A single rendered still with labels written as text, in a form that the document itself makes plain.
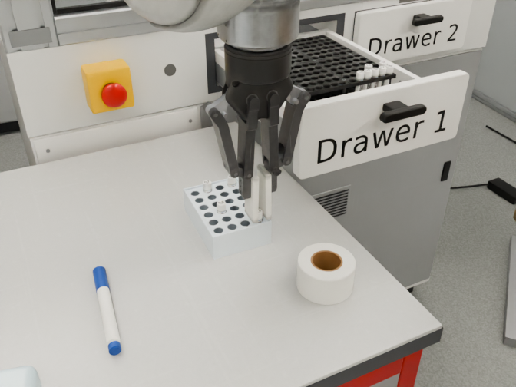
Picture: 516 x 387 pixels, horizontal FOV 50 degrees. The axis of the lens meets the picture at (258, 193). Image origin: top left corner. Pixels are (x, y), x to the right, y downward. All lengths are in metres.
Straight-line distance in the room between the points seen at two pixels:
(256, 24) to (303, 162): 0.26
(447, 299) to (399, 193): 0.50
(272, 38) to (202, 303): 0.32
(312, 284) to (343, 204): 0.72
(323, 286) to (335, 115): 0.24
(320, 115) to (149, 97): 0.38
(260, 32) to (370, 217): 0.94
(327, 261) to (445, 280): 1.24
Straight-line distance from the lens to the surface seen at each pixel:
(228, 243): 0.73
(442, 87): 0.88
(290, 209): 0.83
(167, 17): 0.39
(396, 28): 1.22
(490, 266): 2.03
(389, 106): 0.80
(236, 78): 0.62
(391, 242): 1.57
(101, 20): 0.96
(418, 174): 1.49
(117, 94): 0.92
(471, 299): 1.89
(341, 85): 0.89
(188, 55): 1.02
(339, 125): 0.78
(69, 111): 1.00
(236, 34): 0.59
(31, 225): 0.86
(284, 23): 0.59
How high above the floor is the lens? 1.24
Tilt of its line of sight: 34 degrees down
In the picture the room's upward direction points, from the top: straight up
